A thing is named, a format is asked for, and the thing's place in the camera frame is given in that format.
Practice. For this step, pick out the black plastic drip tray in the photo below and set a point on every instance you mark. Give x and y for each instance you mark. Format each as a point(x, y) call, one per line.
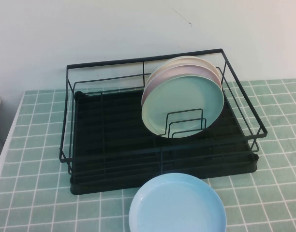
point(114, 135)

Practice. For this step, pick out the light blue plate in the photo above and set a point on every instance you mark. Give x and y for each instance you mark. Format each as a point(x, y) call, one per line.
point(177, 207)

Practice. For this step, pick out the pink plate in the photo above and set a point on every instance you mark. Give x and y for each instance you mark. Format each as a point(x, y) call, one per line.
point(186, 71)

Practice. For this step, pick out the green plate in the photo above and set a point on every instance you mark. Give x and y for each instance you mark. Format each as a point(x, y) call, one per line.
point(186, 96)

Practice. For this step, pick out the cream plate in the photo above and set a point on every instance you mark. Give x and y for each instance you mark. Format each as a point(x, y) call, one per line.
point(186, 60)

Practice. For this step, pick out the green checked tablecloth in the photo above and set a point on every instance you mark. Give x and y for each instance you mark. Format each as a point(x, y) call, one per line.
point(271, 193)

